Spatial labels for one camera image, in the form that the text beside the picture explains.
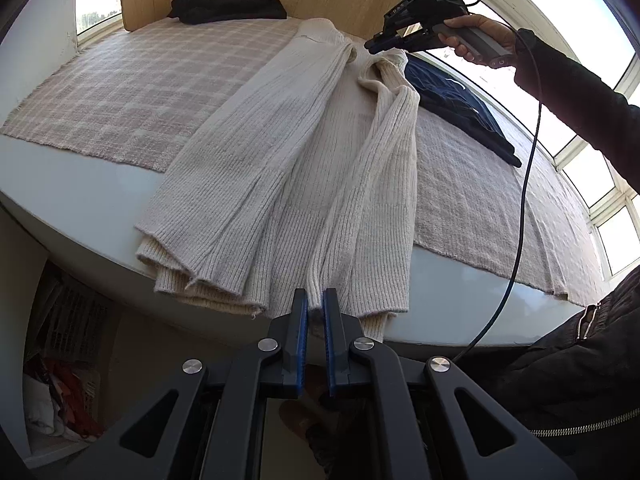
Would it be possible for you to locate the person's black jacket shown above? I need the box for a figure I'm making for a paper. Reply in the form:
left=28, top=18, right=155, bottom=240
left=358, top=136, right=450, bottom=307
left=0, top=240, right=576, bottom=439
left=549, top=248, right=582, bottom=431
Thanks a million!
left=450, top=275, right=640, bottom=480

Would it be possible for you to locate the white laundry basket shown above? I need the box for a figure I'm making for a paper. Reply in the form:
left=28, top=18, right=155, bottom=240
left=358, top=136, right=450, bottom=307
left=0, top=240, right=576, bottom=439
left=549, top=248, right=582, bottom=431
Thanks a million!
left=30, top=280, right=116, bottom=411

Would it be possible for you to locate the person's right forearm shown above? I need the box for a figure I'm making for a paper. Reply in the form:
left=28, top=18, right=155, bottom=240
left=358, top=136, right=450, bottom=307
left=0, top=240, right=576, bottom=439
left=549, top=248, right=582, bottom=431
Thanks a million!
left=512, top=29, right=640, bottom=188

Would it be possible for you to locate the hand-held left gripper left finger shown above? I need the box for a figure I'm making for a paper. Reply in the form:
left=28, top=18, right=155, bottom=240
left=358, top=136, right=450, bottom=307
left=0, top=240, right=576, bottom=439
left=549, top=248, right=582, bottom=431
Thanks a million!
left=60, top=288, right=309, bottom=480

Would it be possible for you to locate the red and white cloth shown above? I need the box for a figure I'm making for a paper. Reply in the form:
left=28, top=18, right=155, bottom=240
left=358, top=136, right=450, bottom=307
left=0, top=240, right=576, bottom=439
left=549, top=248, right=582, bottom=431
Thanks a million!
left=22, top=357, right=106, bottom=441

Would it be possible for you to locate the black cable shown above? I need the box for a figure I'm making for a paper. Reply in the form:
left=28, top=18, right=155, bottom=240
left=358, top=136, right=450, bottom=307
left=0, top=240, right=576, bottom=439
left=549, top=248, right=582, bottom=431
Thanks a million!
left=439, top=0, right=545, bottom=363

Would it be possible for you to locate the person's right hand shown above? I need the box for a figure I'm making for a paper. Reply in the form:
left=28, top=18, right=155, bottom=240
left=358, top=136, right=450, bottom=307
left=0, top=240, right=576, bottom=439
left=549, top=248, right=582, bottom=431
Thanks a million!
left=442, top=14, right=521, bottom=65

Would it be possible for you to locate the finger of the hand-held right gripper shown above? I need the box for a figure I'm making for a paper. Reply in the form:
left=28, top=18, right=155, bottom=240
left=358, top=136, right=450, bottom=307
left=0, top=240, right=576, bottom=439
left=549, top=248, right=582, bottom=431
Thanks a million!
left=372, top=29, right=425, bottom=44
left=364, top=37, right=437, bottom=55

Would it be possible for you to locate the beige ribbed knit sweater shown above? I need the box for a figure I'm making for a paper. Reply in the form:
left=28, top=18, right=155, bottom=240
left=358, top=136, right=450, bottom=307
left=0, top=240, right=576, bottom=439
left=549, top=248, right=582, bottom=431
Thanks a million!
left=135, top=17, right=421, bottom=343

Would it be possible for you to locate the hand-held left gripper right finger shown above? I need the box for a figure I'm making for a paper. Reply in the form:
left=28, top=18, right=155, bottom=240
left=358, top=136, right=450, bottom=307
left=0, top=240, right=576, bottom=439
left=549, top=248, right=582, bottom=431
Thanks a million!
left=322, top=287, right=578, bottom=480

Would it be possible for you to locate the black garment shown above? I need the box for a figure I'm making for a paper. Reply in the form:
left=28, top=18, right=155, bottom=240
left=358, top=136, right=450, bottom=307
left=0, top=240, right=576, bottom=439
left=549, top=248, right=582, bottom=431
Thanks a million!
left=167, top=0, right=288, bottom=25

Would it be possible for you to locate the navy t-shirt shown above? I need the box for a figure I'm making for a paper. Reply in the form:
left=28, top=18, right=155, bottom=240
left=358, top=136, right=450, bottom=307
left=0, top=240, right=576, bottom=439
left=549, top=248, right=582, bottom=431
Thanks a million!
left=404, top=50, right=523, bottom=168

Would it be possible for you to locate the pink checked tablecloth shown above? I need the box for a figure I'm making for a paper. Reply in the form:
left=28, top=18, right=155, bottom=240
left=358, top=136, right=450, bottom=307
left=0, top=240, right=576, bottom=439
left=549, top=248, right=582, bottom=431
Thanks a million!
left=0, top=17, right=608, bottom=308

